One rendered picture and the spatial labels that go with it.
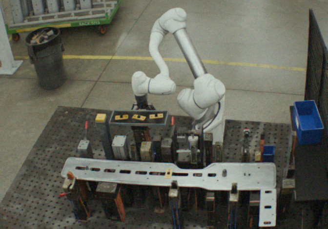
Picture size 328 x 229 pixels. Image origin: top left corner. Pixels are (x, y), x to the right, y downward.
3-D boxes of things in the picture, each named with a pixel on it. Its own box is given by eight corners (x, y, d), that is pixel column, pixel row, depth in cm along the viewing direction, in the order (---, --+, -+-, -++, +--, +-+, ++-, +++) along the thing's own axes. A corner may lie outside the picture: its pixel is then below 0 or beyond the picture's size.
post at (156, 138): (159, 182, 298) (152, 140, 274) (160, 177, 302) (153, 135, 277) (167, 182, 297) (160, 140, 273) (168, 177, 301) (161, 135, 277)
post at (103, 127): (107, 168, 314) (94, 122, 287) (109, 161, 320) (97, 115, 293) (117, 169, 312) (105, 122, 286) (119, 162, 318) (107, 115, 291)
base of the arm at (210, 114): (195, 119, 343) (190, 115, 341) (215, 102, 333) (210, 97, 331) (194, 133, 328) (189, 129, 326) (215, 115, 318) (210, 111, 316)
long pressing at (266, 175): (58, 180, 267) (57, 178, 266) (68, 156, 285) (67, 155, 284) (276, 189, 242) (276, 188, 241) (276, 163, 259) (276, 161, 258)
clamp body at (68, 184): (74, 223, 273) (58, 189, 251) (79, 207, 284) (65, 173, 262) (88, 225, 271) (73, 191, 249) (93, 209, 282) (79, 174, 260)
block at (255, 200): (243, 232, 253) (246, 206, 236) (245, 219, 262) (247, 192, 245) (258, 232, 251) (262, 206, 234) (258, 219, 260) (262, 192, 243)
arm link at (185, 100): (197, 107, 338) (176, 90, 332) (213, 98, 325) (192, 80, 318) (191, 123, 329) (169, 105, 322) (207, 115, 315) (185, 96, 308)
